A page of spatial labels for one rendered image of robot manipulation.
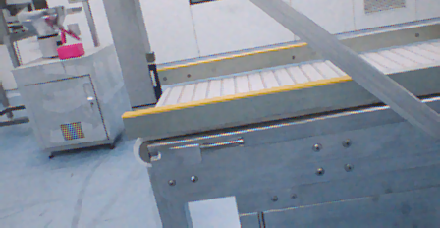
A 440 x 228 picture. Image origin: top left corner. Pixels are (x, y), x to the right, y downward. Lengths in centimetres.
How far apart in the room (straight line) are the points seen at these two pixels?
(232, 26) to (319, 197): 498
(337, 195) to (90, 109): 256
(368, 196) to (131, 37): 52
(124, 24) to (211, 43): 480
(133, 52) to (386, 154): 50
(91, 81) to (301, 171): 252
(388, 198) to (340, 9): 509
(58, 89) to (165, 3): 288
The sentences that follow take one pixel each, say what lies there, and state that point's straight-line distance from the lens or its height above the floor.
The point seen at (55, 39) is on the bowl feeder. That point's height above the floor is 89.
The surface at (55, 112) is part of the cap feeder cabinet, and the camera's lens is 314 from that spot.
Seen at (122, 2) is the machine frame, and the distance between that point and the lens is 79.
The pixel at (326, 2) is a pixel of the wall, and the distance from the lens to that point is 562.
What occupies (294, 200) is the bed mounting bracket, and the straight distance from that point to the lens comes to 62.
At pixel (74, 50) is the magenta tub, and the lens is 297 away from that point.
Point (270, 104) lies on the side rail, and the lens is 50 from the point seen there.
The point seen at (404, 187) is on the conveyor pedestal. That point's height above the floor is 75.
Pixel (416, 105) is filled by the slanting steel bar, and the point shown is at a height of 94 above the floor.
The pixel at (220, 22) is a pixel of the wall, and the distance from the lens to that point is 552.
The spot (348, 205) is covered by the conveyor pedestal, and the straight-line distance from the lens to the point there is 65.
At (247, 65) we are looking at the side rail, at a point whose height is 93.
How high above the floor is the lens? 109
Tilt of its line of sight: 18 degrees down
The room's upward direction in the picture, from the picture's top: 11 degrees counter-clockwise
